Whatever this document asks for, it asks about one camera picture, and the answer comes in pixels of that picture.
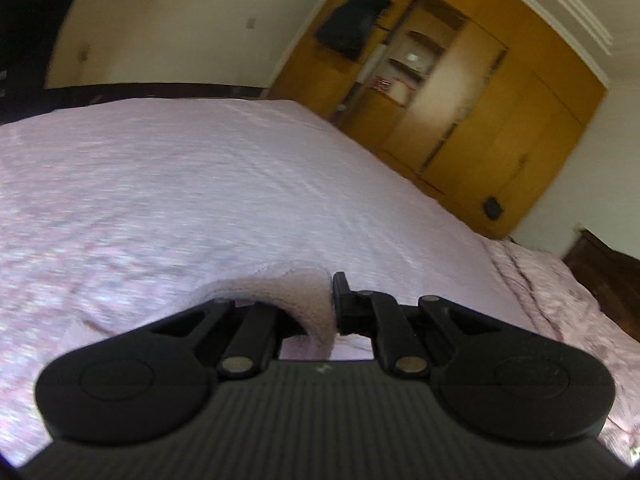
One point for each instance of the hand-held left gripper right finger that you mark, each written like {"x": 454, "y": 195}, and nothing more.
{"x": 341, "y": 305}

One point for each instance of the bed with pink floral sheet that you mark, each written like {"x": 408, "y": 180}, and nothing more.
{"x": 225, "y": 200}

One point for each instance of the black hanging garment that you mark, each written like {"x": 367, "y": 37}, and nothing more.
{"x": 352, "y": 12}

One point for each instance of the pink fluffy small garment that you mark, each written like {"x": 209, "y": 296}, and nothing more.
{"x": 300, "y": 305}

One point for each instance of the dark and red hanging clothes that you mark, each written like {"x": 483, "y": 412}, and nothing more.
{"x": 30, "y": 20}

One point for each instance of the pink quilt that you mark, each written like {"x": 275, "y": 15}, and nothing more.
{"x": 560, "y": 300}

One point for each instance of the dark wooden headboard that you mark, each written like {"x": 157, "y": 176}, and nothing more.
{"x": 605, "y": 270}

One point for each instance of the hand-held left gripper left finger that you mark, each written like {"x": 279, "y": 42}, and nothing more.
{"x": 252, "y": 330}

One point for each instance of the wooden wardrobe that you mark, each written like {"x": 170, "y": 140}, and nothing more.
{"x": 450, "y": 90}

